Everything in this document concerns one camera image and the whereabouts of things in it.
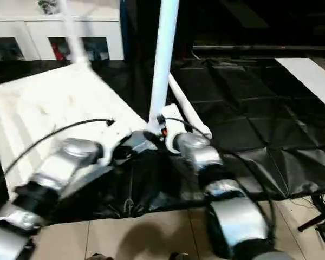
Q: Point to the white plastic table leg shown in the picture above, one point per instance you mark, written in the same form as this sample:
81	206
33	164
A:
188	111
163	65
73	32

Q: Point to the white plastic table top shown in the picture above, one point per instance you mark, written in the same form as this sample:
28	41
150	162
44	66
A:
59	114

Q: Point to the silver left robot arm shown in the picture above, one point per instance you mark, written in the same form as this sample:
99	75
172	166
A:
49	179

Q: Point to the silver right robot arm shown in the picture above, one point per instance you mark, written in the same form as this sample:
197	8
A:
216	184

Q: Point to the black plastic mat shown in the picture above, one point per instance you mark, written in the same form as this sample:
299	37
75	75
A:
249	119

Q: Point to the red bottle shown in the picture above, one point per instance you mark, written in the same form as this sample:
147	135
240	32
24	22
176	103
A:
57	50

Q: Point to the white sideboard cabinet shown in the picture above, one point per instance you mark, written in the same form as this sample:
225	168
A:
97	21

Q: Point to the black low shelf board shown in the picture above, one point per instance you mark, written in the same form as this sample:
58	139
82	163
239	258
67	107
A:
260	48

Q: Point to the white paper sheet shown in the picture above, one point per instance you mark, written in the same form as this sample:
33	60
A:
311	78

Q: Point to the grey crumpled object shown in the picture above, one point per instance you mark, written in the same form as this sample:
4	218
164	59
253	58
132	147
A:
46	5

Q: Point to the black stand foot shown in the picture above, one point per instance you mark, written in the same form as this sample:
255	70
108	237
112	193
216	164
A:
317	222

